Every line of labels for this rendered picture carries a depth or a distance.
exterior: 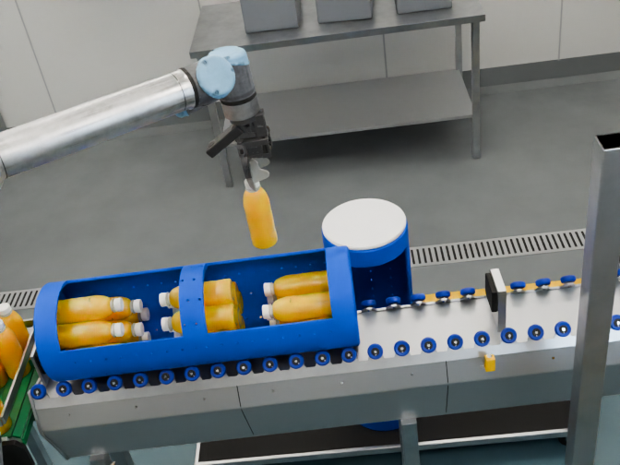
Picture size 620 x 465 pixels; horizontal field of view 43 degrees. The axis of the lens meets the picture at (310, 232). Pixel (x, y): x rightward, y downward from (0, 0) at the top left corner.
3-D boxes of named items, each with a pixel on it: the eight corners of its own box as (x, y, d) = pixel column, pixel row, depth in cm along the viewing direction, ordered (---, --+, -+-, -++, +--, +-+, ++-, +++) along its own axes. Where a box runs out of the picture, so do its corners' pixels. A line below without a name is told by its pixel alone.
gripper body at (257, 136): (272, 160, 201) (262, 117, 194) (239, 165, 201) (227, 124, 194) (272, 144, 207) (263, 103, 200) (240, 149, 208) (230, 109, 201)
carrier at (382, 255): (333, 403, 318) (383, 444, 299) (304, 227, 266) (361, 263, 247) (385, 365, 331) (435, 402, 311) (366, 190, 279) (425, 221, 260)
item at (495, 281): (506, 331, 229) (506, 291, 220) (492, 333, 229) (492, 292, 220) (497, 308, 237) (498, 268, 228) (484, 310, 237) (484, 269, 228)
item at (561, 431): (592, 454, 301) (595, 428, 292) (201, 489, 311) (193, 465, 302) (556, 355, 343) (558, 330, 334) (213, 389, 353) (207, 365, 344)
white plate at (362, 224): (304, 224, 265) (305, 227, 266) (361, 258, 247) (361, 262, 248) (365, 188, 278) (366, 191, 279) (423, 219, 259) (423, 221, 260)
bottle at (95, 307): (58, 313, 231) (121, 304, 230) (53, 330, 226) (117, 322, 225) (50, 295, 227) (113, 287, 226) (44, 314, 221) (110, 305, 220)
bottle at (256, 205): (265, 252, 217) (252, 196, 206) (247, 244, 221) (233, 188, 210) (282, 238, 220) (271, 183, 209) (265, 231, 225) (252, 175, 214)
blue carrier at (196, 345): (363, 366, 221) (352, 282, 206) (54, 402, 225) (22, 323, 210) (355, 304, 245) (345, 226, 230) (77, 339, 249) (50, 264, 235)
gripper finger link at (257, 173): (272, 192, 205) (265, 159, 201) (249, 196, 205) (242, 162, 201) (273, 187, 208) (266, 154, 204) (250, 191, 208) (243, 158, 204)
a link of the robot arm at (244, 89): (196, 53, 188) (232, 38, 192) (210, 101, 196) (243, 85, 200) (218, 63, 182) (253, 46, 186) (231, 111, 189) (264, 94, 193)
